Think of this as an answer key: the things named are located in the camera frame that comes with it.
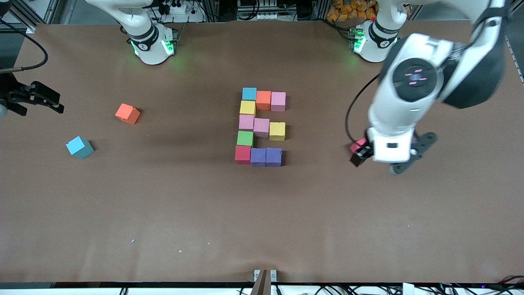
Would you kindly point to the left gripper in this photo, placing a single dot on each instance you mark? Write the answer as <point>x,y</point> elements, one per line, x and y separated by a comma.
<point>362,155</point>

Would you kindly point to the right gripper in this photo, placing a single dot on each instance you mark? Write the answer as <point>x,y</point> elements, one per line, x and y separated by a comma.
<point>9,92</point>

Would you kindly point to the yellow foam cube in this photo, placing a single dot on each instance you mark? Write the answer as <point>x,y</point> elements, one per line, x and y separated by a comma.
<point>247,107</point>
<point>277,131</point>

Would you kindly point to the purple foam cube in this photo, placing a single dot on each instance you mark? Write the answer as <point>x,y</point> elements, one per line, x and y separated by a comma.
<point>258,156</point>
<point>274,156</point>

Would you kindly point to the pink foam cube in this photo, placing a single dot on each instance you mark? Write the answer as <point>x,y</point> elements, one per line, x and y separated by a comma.
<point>278,101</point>
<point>246,122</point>
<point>261,127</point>

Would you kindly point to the orange foam cube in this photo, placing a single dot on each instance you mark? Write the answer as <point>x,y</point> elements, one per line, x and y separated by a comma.
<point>127,114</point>
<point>263,99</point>

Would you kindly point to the green foam cube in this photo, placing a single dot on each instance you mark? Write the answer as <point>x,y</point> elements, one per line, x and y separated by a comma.
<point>245,138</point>

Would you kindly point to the red foam cube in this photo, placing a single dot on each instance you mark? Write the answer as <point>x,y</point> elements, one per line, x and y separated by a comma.
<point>357,144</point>
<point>242,154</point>

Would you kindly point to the blue foam cube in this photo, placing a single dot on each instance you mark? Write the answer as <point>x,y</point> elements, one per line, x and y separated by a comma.
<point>78,146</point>
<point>249,93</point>

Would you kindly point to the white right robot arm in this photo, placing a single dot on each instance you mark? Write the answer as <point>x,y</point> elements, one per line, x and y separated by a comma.
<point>149,45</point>

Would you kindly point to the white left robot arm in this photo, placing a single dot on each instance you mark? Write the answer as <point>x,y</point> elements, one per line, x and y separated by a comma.
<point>409,102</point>

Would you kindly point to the orange yellow packets pile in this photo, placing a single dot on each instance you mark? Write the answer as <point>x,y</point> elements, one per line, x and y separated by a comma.
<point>348,8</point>

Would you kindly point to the white socket strip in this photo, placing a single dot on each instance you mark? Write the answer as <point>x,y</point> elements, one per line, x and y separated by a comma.
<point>268,16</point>

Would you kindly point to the white power strip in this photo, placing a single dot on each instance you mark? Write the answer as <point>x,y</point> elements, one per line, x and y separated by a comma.
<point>180,9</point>

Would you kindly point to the aluminium frame post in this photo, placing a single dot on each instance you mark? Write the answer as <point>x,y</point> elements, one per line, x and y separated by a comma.
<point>22,18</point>

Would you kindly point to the metal camera stand bracket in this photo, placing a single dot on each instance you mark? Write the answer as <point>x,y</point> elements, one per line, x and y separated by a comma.
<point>264,282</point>

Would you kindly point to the aluminium table edge rail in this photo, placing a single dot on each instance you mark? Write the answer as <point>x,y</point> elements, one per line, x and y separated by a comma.
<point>516,61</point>

